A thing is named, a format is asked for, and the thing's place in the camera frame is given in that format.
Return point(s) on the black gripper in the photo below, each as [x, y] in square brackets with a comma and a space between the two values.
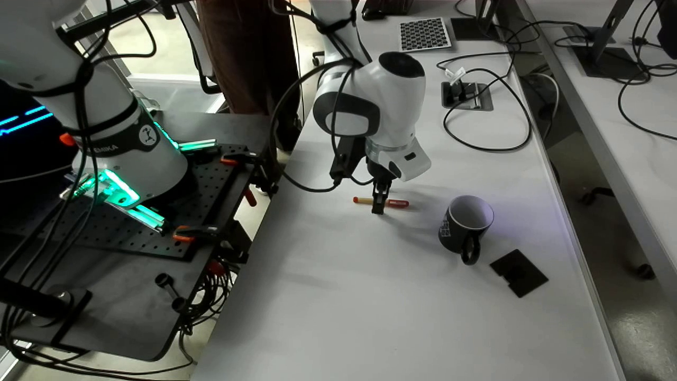
[383, 169]

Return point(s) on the black mug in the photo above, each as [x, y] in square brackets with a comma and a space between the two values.
[457, 234]

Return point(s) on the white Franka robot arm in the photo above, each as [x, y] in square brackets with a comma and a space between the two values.
[394, 97]

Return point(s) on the table power outlet box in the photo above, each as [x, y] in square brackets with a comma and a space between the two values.
[465, 93]

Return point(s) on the black flat square plate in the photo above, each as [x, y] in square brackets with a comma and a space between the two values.
[518, 273]

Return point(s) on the perforated grey pad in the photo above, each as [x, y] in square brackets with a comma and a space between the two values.
[426, 34]

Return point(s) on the black rectangular pad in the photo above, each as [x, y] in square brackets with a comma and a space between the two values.
[473, 27]

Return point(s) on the white adjacent desk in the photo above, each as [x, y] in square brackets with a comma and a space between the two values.
[636, 177]

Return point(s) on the black monitor stand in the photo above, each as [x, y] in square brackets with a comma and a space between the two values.
[610, 61]

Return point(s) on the black mounting breadboard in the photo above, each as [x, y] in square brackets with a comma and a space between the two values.
[127, 310]

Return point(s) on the orange clamp knob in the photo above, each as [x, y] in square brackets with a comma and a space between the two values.
[67, 140]

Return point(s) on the black box blue light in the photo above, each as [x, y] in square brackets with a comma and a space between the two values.
[29, 140]

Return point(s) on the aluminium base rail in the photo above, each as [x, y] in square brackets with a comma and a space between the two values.
[120, 192]

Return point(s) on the black metal frame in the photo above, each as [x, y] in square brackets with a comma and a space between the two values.
[107, 17]

